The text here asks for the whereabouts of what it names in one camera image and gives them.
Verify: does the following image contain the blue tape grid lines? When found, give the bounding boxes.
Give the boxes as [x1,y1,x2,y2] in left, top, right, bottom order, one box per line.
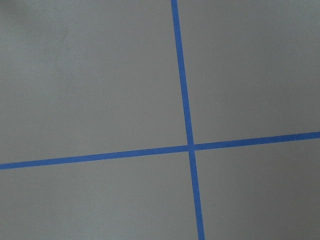
[0,0,320,240]

